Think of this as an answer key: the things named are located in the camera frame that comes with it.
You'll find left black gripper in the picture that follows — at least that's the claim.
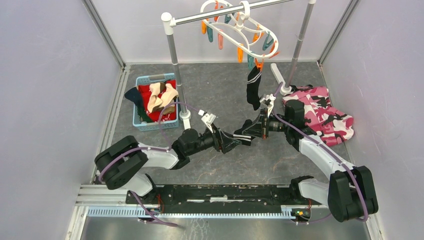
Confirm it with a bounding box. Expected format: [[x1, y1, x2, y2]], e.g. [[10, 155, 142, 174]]
[[187, 122, 242, 156]]

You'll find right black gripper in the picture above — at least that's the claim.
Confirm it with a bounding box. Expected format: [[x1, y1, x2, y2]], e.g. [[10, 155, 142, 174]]
[[242, 108, 291, 140]]

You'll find black white-striped sock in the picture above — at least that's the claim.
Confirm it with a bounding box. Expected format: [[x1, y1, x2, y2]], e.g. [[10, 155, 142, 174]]
[[246, 66, 262, 111]]

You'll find orange clothespin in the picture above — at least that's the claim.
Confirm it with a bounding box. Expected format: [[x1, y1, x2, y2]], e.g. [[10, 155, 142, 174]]
[[237, 43, 244, 63], [254, 58, 265, 72], [268, 40, 280, 59], [201, 20, 208, 35]]

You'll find pink camouflage bag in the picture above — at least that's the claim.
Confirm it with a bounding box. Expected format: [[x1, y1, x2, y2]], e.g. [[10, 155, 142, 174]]
[[282, 84, 354, 147]]

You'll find white clip hanger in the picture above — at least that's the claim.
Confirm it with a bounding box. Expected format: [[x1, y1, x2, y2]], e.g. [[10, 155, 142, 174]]
[[202, 0, 279, 61]]

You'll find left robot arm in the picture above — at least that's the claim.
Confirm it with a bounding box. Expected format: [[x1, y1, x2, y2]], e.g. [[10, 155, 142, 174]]
[[94, 128, 253, 204]]

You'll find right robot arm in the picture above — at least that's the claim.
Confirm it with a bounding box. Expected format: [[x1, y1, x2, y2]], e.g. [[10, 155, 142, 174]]
[[241, 100, 379, 223]]

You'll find teal clothespin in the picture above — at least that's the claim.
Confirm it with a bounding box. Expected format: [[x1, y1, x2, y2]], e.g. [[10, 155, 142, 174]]
[[247, 54, 256, 70], [206, 26, 214, 43], [262, 33, 274, 51]]

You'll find red sock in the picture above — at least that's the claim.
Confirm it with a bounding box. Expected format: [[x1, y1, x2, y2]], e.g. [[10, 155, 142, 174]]
[[140, 92, 164, 122]]

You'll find beige sock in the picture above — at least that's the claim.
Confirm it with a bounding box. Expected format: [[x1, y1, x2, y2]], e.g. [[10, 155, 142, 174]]
[[147, 82, 179, 115]]

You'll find pink clothespin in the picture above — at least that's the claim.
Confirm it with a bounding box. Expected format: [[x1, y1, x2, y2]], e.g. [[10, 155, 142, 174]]
[[217, 33, 224, 50]]

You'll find light blue plastic basket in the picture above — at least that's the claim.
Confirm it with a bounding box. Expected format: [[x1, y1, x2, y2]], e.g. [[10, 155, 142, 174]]
[[132, 73, 180, 132]]

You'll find navy blue sock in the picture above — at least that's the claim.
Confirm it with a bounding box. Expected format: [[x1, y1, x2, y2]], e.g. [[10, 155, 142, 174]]
[[124, 87, 145, 112]]

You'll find silver white drying rack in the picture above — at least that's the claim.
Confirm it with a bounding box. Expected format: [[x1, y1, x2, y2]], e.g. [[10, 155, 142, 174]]
[[160, 0, 317, 131]]

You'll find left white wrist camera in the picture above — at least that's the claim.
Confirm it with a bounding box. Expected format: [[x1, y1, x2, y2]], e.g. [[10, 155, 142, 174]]
[[198, 109, 216, 133]]

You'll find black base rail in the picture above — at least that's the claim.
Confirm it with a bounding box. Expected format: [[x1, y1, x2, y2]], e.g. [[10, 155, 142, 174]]
[[141, 184, 319, 214]]

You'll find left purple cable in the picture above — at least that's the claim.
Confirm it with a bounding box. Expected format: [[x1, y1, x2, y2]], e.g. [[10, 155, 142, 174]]
[[98, 101, 203, 228]]

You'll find purple cable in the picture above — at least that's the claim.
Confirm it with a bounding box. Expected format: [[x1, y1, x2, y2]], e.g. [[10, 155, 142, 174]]
[[271, 81, 369, 224], [98, 101, 203, 228]]

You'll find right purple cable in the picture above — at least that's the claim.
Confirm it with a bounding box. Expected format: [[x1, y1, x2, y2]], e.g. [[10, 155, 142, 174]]
[[271, 81, 369, 224]]

